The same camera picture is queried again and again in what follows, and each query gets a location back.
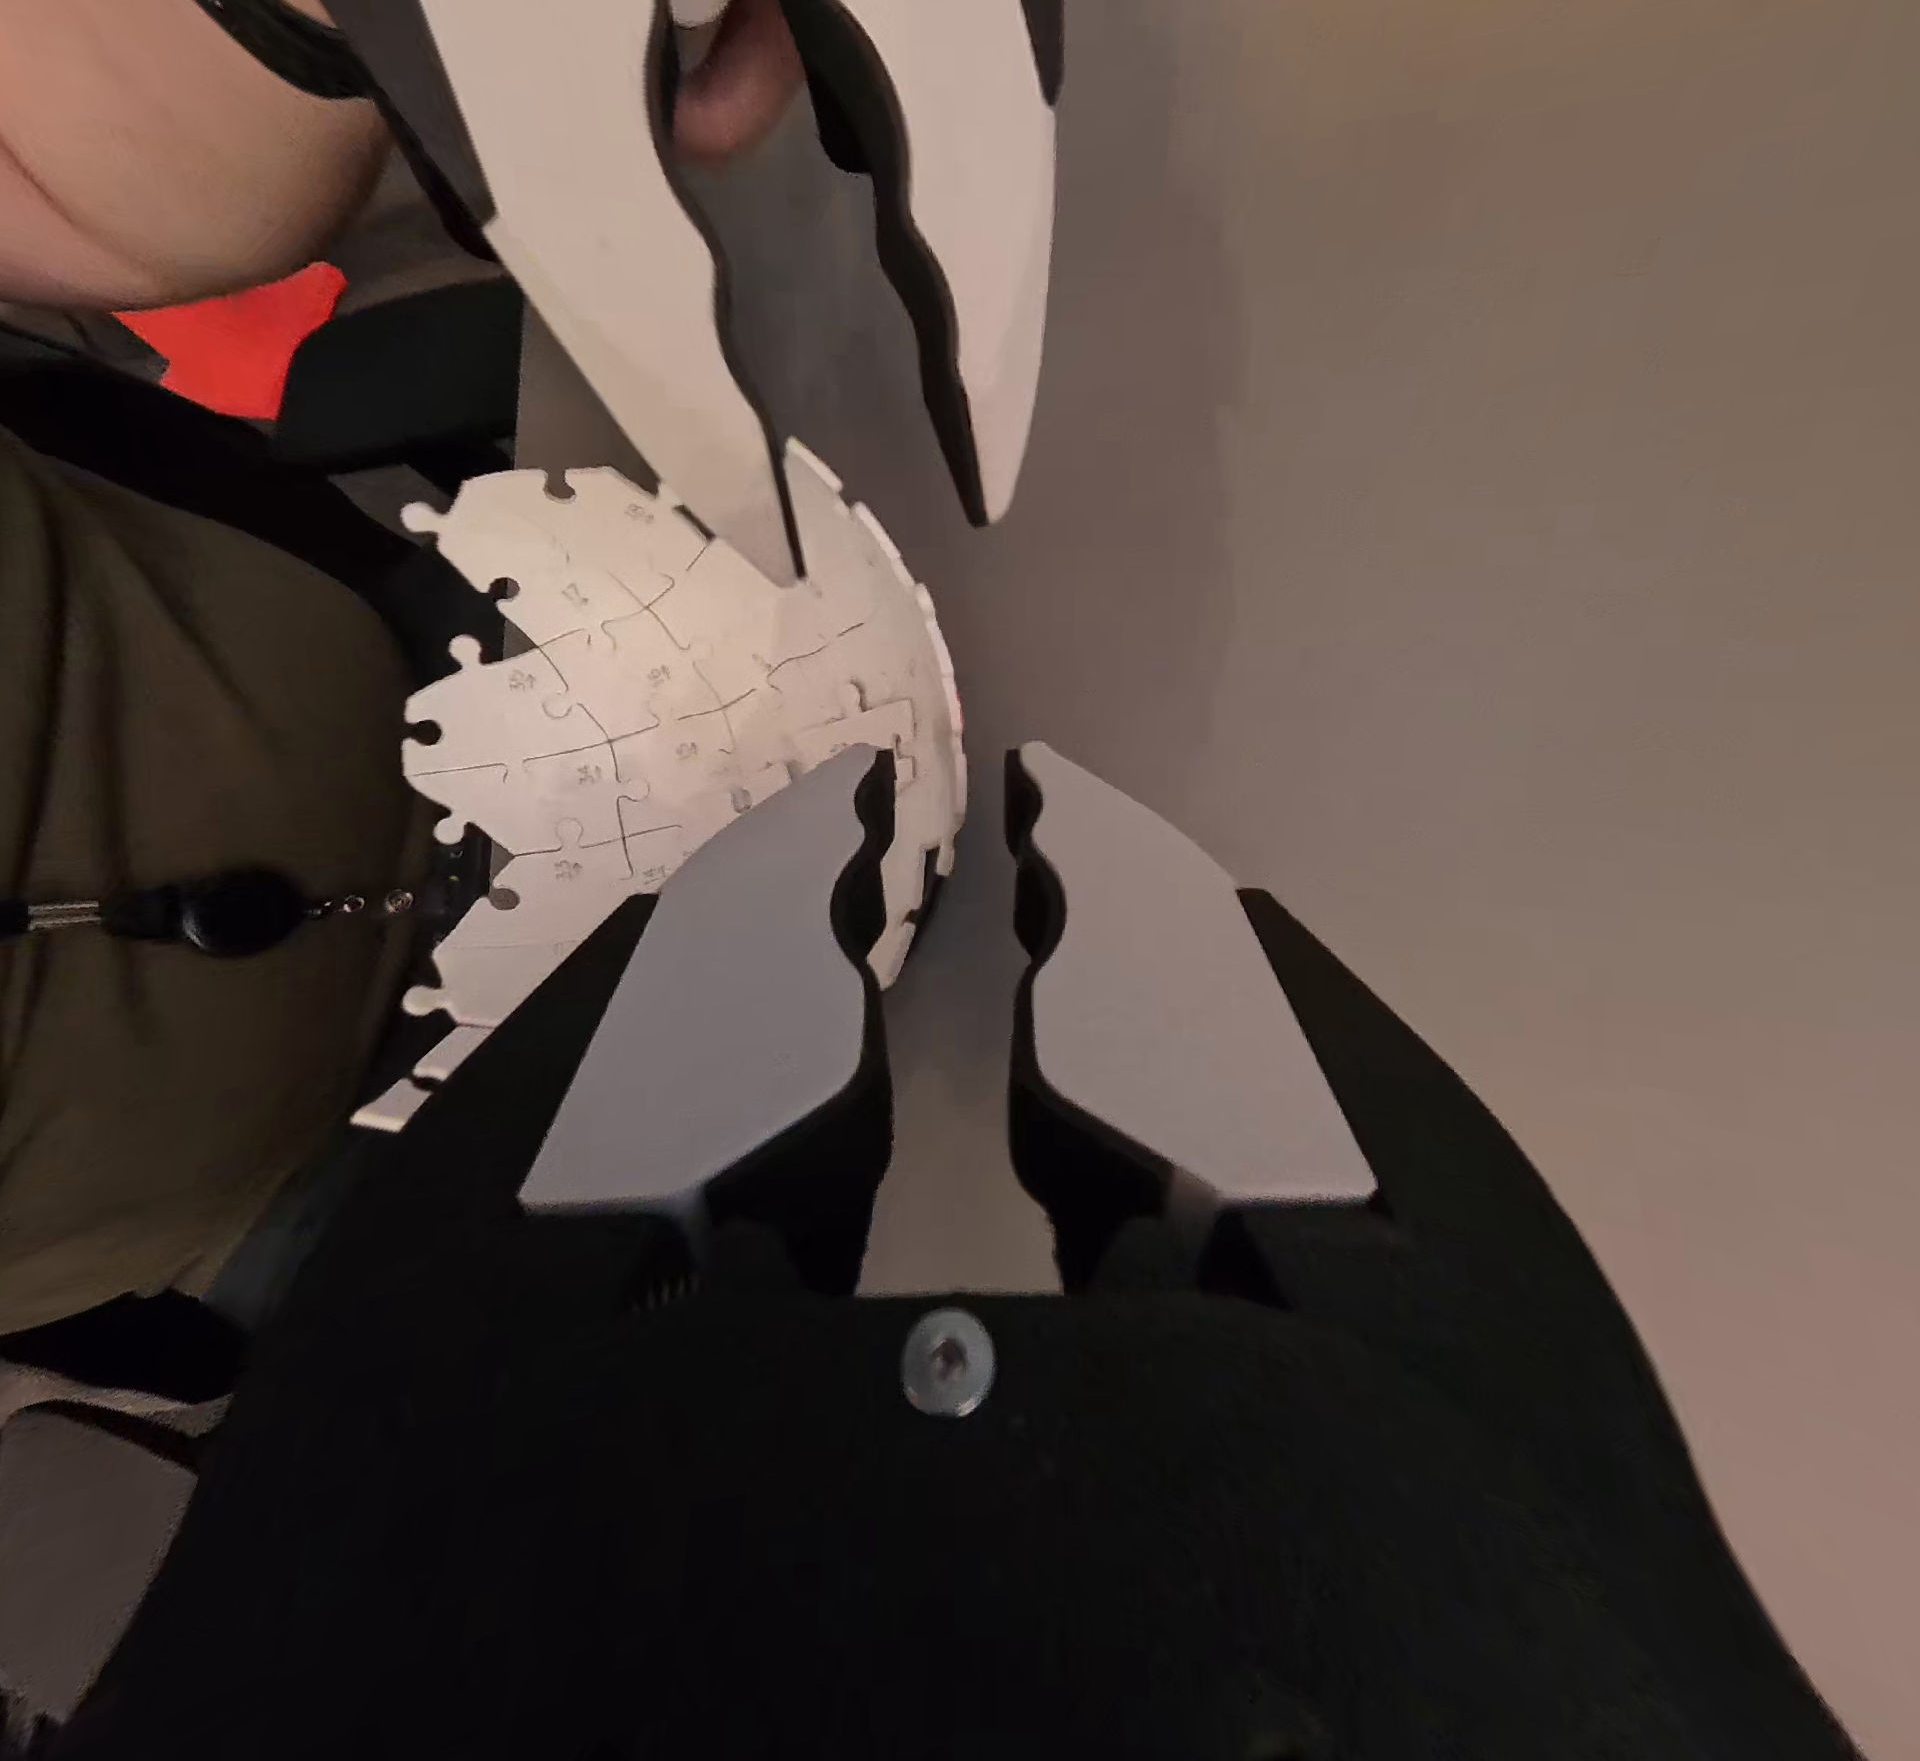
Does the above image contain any black lanyard cord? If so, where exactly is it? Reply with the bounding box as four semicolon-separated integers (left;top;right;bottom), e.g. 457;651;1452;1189
0;866;427;963

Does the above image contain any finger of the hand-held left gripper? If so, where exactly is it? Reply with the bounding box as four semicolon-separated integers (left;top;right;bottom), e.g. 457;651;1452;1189
364;0;809;587
764;0;1061;530

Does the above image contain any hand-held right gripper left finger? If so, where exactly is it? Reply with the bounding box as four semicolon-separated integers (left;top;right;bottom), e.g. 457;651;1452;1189
518;746;901;1216

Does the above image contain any orange red tape strip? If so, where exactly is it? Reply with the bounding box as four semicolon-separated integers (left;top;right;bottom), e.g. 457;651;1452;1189
112;261;352;420

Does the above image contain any white half puzzle ball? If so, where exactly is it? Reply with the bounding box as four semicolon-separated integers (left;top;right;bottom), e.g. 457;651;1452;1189
352;439;969;1135

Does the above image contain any person's left forearm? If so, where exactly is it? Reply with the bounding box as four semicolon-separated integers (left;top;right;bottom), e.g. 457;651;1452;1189
0;0;394;311

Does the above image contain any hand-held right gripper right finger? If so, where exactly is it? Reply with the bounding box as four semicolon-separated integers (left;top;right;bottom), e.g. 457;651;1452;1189
1004;742;1384;1213

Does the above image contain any person's left hand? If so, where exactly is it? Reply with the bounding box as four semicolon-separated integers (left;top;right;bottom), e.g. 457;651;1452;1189
665;0;799;161

